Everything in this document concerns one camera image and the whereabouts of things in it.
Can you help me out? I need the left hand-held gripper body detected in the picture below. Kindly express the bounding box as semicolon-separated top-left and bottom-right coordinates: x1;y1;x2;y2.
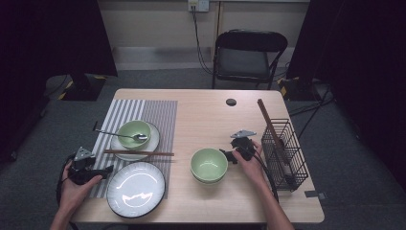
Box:
68;146;97;186

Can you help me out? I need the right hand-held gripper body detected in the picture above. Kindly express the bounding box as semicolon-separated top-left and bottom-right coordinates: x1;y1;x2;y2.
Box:
230;128;258;161

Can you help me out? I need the black wire basket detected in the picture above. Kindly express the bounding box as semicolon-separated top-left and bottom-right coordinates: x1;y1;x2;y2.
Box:
260;118;309;193

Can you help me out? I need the metal spoon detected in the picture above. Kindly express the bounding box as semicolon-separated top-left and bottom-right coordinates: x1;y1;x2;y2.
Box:
279;137;293;178
95;127;148;143

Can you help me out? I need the green ceramic bowl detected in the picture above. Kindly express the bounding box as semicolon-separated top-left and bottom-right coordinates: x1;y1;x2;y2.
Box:
192;174;226;186
190;148;229;184
117;120;152;150

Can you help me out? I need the white plate with black rim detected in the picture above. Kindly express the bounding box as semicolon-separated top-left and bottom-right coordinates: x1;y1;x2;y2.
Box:
106;161;167;219
110;121;161;162

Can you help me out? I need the person's left hand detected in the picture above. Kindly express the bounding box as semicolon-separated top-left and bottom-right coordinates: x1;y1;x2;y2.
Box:
58;162;103;215

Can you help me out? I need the person's right hand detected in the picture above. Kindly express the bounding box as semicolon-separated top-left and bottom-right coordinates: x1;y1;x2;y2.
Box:
232;140;266;188

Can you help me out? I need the grey striped placemat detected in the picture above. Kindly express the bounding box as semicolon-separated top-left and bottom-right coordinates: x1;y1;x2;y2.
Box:
89;99;178;199

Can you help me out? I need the black stand base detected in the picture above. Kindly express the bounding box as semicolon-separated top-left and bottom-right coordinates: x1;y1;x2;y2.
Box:
57;72;107;103
277;76;324;103

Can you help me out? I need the black folding chair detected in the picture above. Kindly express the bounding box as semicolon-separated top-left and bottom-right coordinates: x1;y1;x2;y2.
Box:
211;29;289;91

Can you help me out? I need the grey tape strip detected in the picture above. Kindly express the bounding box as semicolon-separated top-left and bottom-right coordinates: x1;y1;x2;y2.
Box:
304;190;327;201

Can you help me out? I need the black curtain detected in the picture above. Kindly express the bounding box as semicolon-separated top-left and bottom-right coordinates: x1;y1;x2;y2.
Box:
286;0;406;183
0;0;119;162

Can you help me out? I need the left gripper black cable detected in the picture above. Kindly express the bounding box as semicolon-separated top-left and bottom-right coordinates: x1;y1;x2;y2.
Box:
56;152;79;230

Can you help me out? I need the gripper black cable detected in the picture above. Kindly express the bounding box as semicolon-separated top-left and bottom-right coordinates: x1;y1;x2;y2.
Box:
250;148;281;204
56;152;79;230

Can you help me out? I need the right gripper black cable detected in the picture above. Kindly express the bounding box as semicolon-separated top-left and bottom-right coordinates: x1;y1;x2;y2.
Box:
250;148;281;204

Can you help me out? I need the black floor cable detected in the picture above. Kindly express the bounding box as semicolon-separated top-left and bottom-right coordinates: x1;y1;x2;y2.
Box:
286;80;335;140

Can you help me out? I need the black socket cable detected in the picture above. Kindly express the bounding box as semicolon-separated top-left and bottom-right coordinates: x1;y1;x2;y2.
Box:
191;5;214;77

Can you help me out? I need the pale wall conduit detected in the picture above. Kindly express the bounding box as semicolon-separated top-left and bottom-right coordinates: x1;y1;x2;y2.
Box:
215;1;223;58

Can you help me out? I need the white wall socket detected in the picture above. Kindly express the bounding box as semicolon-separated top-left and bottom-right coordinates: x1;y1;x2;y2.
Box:
187;0;210;13

